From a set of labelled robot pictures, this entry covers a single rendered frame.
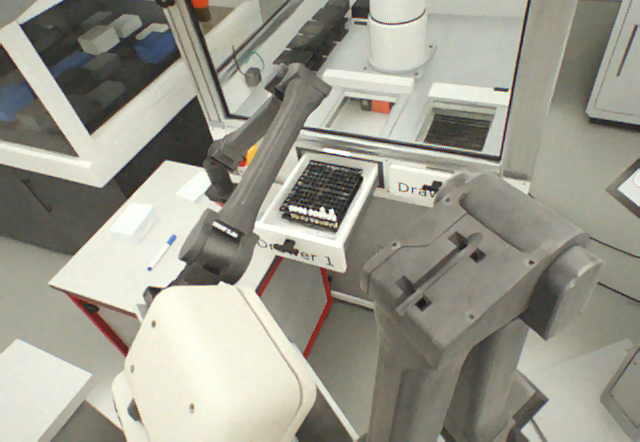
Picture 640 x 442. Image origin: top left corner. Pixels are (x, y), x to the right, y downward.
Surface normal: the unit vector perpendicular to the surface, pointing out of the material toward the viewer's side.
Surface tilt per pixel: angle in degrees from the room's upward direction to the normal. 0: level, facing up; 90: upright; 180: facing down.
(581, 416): 3
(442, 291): 13
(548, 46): 90
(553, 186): 0
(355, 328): 0
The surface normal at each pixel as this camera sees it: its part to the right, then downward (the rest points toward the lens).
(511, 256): -0.30, -0.57
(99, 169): 0.92, 0.20
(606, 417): -0.12, -0.69
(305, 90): 0.46, -0.06
